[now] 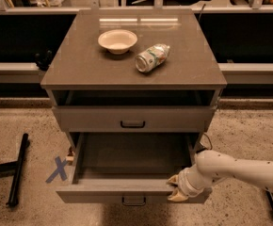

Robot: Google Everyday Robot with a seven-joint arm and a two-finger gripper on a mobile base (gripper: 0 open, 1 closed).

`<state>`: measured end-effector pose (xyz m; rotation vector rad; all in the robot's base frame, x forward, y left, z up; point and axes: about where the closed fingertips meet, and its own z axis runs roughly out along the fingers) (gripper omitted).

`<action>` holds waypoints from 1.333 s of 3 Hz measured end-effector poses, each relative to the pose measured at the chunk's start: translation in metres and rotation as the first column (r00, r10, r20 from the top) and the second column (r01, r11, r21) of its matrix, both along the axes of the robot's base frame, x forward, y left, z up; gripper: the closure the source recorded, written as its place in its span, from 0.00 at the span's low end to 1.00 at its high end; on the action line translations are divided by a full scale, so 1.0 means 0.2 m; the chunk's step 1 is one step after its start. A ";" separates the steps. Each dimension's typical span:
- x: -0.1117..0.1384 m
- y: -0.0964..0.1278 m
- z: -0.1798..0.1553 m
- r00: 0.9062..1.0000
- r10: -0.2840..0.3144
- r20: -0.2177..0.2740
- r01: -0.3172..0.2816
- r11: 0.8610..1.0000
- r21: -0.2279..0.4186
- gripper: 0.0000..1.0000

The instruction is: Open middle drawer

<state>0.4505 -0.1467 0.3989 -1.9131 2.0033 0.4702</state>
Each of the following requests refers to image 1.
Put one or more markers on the grey drawer cabinet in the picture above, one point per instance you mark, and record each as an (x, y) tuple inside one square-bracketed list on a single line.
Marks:
[(85, 74)]

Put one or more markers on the grey drawer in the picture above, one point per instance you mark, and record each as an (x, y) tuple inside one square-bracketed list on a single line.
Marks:
[(146, 119), (131, 169)]

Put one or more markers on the black stand base left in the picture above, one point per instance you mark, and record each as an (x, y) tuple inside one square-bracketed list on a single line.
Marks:
[(14, 169)]

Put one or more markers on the crushed soda can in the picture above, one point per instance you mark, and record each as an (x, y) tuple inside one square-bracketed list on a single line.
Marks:
[(152, 57)]

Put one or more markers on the grey top drawer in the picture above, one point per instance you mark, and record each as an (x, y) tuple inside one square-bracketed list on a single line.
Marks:
[(146, 119)]

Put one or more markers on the white paper bowl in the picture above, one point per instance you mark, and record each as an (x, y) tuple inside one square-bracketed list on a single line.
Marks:
[(117, 41)]

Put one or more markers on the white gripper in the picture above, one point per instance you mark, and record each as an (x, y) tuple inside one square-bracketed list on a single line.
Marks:
[(184, 182)]

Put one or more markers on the blue tape cross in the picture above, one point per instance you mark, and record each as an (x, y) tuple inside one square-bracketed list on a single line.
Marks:
[(60, 170)]

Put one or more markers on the black clamp on rail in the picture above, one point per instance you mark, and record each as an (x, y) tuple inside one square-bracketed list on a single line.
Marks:
[(43, 61)]

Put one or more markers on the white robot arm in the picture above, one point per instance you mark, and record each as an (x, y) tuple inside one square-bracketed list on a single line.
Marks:
[(213, 167)]

